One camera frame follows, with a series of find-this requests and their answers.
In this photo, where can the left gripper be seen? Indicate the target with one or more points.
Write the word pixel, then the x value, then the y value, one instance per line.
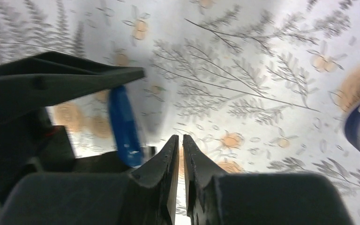
pixel 30 143

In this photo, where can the round blue pill organizer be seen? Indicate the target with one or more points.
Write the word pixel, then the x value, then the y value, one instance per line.
pixel 124 128

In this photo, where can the floral table mat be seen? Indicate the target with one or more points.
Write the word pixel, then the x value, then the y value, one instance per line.
pixel 260 85

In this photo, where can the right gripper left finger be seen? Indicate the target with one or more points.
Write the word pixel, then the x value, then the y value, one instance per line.
pixel 144 196

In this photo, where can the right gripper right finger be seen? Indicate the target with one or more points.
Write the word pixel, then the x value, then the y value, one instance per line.
pixel 216 197

